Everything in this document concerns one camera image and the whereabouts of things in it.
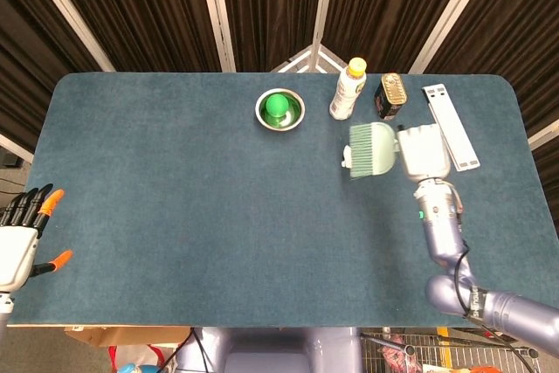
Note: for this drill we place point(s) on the pale green hand brush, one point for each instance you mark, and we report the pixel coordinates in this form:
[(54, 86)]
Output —
[(375, 150)]

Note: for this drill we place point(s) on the green ball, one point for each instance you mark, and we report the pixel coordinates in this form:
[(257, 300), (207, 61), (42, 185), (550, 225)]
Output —
[(276, 105)]

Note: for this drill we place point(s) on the blue felt table mat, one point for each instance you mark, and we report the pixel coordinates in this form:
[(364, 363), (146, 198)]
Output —
[(174, 181)]

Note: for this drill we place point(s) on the brown cardboard box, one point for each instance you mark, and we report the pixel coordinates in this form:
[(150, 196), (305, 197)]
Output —
[(126, 334)]

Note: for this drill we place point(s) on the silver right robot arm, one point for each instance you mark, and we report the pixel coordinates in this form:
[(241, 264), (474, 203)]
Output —
[(441, 233)]

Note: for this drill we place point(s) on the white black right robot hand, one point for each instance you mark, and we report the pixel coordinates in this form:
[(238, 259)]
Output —
[(423, 150)]

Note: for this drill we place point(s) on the white screen base foot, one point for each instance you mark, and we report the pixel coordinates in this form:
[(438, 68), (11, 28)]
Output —
[(321, 60)]

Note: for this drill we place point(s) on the lavender robot torso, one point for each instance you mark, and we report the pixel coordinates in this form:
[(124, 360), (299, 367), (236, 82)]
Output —
[(271, 351)]

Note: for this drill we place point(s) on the brown curtain folding screen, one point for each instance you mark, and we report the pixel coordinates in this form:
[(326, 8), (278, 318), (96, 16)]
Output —
[(271, 6)]

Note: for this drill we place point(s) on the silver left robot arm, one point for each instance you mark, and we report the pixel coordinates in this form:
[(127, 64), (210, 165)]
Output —
[(3, 312)]

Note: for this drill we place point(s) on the blue toy figure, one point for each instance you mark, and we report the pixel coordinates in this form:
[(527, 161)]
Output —
[(131, 368)]

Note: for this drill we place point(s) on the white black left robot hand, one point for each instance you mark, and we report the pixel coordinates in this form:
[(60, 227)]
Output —
[(15, 250)]

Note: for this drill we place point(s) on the white bottle yellow cap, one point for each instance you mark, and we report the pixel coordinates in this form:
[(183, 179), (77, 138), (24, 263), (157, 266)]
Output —
[(347, 93)]

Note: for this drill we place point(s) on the dark tin can gold lid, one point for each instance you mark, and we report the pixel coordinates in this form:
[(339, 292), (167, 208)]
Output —
[(391, 95)]

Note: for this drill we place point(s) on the red white bag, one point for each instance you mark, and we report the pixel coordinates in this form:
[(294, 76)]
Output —
[(131, 357)]

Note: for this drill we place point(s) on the stainless steel bowl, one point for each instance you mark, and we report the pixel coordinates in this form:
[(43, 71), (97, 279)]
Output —
[(297, 117)]

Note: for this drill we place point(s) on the white flat folding stand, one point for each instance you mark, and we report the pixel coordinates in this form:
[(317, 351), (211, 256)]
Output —
[(458, 141)]

